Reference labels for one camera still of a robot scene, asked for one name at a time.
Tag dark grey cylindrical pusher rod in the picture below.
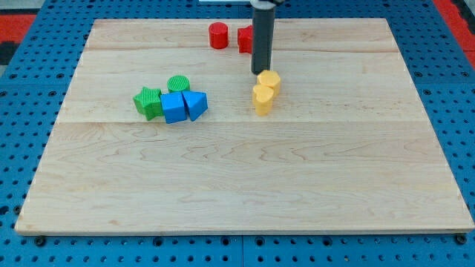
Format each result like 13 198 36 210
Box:
250 0 276 75

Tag red cylinder block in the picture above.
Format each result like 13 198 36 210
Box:
208 22 229 49

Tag green cylinder block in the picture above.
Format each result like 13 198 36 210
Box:
167 75 190 93

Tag blue cube block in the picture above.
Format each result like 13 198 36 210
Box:
160 92 187 124

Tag yellow heart block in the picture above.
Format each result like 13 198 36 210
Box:
252 85 274 116

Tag yellow hexagon block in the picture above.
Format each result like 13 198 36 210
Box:
257 70 281 96

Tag green star block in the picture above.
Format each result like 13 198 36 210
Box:
133 87 163 121

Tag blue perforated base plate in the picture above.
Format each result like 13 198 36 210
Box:
1 0 474 266

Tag blue triangle block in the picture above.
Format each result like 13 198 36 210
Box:
182 90 208 121

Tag light wooden board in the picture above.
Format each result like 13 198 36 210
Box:
15 19 474 236

